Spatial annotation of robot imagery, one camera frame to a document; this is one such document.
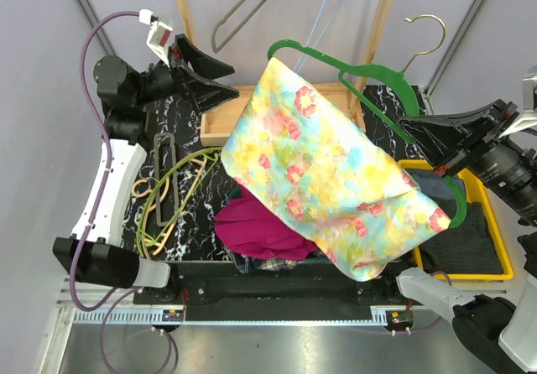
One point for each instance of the light blue wire hanger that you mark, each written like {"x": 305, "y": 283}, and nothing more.
{"x": 328, "y": 11}

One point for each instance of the navy plaid skirt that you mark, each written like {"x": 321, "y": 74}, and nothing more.
{"x": 245, "y": 264}

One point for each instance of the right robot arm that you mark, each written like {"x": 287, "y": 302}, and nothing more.
{"x": 498, "y": 332}

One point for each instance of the magenta pleated skirt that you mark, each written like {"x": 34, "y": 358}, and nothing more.
{"x": 247, "y": 227}

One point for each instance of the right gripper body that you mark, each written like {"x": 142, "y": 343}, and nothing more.
{"x": 492, "y": 136}

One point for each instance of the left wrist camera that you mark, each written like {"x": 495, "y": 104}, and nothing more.
{"x": 160, "y": 30}

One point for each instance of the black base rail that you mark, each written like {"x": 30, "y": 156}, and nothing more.
{"x": 315, "y": 292}

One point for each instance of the lime green hanger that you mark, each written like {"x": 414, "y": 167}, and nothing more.
{"x": 205, "y": 160}

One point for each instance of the yellow plastic crate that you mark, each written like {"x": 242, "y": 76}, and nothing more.
{"x": 475, "y": 192}

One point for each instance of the grey hanger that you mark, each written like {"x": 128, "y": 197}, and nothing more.
{"x": 165, "y": 141}
{"x": 233, "y": 21}

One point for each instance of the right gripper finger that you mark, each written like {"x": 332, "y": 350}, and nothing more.
{"x": 466, "y": 124}
{"x": 443, "y": 146}

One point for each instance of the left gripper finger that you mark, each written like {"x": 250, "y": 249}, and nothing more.
{"x": 206, "y": 95}
{"x": 206, "y": 66}

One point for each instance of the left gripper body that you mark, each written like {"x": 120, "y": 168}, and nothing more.
{"x": 179, "y": 73}

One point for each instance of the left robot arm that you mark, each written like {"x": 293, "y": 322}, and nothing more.
{"x": 92, "y": 253}

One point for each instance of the wooden clothes rack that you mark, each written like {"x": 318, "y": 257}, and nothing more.
{"x": 282, "y": 100}

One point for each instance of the floral pastel garment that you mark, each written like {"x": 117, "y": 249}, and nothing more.
{"x": 337, "y": 189}

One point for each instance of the dark clothes in crate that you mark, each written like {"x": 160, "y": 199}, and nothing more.
{"x": 467, "y": 248}

